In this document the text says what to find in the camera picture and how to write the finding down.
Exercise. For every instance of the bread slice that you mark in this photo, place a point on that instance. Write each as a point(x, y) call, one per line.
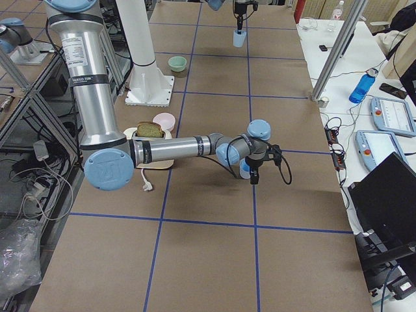
point(149, 129)

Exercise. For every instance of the orange black usb hub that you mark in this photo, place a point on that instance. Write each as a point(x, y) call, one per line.
point(331, 136)

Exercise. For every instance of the blue water bottle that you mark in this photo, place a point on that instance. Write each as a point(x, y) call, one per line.
point(363, 86)

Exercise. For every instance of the white camera stand base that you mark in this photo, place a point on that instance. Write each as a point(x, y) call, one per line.
point(148, 85)

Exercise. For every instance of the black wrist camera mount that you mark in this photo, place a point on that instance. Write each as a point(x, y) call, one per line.
point(274, 154)

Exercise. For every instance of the white toaster plug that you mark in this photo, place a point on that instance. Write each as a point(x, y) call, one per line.
point(147, 186)

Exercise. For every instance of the clear plastic bag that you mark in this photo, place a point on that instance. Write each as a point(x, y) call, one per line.
point(20, 257)

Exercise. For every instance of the black smartphone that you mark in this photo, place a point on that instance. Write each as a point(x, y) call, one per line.
point(392, 90)

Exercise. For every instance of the clear plastic bottle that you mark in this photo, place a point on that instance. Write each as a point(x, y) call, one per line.
point(337, 11)

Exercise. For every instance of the aluminium frame post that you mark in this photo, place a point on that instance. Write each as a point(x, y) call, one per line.
point(342, 40)

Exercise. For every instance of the lower teach pendant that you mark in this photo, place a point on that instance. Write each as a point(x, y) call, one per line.
point(375, 146)

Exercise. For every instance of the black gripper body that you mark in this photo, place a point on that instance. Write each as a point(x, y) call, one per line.
point(240, 10)
point(253, 163)

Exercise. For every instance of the pink bowl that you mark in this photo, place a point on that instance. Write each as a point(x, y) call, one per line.
point(166, 121)

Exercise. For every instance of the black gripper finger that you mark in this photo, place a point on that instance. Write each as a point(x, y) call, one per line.
point(254, 176)
point(239, 23)

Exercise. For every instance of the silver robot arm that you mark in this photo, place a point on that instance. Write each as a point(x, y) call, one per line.
point(110, 158)
point(217, 4)

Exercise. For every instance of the green bowl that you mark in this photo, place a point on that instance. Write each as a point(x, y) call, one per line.
point(177, 63)

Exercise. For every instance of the upper teach pendant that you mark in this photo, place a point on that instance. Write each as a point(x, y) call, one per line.
point(392, 115)

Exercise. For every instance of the black laptop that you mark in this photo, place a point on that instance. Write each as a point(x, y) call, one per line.
point(385, 206)

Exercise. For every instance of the light blue cup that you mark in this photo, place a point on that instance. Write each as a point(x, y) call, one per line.
point(239, 37)
point(244, 169)

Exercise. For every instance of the teach pendant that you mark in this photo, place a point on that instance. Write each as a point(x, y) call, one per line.
point(375, 146)
point(392, 115)

